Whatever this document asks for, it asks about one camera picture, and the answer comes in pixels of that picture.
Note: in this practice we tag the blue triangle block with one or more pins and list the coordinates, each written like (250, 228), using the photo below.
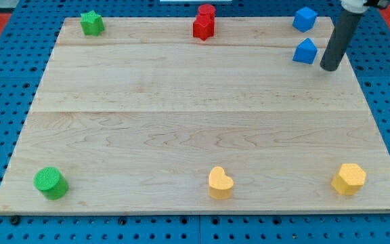
(305, 52)

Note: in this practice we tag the blue cube block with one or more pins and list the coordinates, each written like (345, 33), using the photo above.
(304, 19)

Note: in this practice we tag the wooden board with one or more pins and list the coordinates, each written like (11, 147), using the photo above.
(136, 118)

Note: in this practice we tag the yellow heart block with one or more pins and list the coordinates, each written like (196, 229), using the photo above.
(220, 184)

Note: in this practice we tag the red star block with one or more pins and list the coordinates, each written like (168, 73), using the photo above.
(203, 27)

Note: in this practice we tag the red cylinder block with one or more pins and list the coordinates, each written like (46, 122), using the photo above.
(207, 10)

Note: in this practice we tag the green star block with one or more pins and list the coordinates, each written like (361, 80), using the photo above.
(92, 23)

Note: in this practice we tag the green cylinder block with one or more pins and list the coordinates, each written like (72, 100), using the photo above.
(50, 182)

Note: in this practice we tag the yellow hexagon block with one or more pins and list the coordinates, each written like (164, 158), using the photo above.
(349, 178)

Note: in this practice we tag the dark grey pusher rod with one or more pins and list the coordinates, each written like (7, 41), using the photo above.
(339, 40)

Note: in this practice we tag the white rod mount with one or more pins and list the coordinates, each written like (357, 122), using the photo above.
(355, 6)

